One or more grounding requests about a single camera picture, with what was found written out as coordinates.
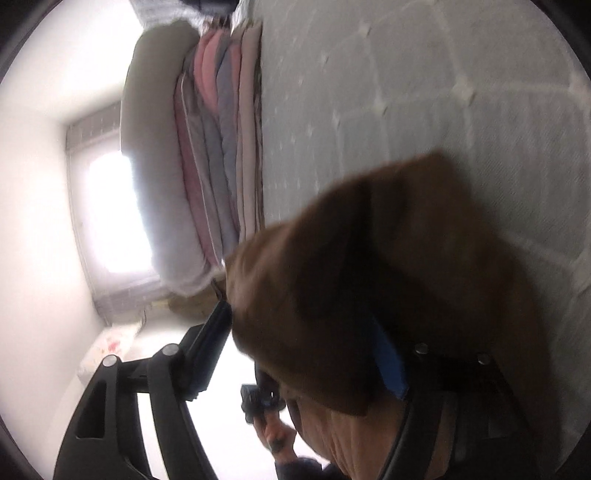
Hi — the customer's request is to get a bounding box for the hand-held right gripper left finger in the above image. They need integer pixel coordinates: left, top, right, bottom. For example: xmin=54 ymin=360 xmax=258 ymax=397
xmin=52 ymin=300 xmax=234 ymax=480

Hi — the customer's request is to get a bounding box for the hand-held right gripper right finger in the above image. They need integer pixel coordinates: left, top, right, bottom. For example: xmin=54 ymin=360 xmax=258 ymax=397
xmin=369 ymin=318 xmax=546 ymax=480

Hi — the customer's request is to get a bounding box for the brown suede jacket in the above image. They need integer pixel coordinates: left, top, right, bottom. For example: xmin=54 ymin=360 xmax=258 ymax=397
xmin=224 ymin=150 xmax=560 ymax=480

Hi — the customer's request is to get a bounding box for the person's left hand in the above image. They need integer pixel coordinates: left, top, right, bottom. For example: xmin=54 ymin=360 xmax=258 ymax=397
xmin=254 ymin=412 xmax=299 ymax=463

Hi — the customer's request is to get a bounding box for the tan box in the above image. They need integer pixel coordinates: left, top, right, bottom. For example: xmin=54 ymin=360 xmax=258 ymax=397
xmin=167 ymin=290 xmax=223 ymax=322

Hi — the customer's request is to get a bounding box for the white printed bag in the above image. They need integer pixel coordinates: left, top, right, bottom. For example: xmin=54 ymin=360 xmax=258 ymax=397
xmin=78 ymin=322 xmax=145 ymax=380

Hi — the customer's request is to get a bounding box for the bright window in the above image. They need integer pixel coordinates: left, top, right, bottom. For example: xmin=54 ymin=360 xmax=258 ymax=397
xmin=68 ymin=105 xmax=163 ymax=315

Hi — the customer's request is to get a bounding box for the stack of folded blankets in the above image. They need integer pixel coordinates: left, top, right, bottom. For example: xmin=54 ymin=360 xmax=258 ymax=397
xmin=173 ymin=18 xmax=267 ymax=274

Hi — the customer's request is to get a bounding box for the grey long pillow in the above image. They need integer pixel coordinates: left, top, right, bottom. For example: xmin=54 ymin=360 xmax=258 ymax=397
xmin=120 ymin=21 xmax=227 ymax=297

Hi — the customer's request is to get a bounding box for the white grid-pattern bedspread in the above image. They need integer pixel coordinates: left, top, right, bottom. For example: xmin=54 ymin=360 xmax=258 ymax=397
xmin=231 ymin=0 xmax=591 ymax=418

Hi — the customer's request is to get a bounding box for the grey quilted jacket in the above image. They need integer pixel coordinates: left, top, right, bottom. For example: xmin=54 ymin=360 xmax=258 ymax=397
xmin=131 ymin=0 xmax=232 ymax=26

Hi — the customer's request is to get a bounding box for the black cloth item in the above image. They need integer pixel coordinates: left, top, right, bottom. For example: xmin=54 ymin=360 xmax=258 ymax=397
xmin=182 ymin=0 xmax=241 ymax=14

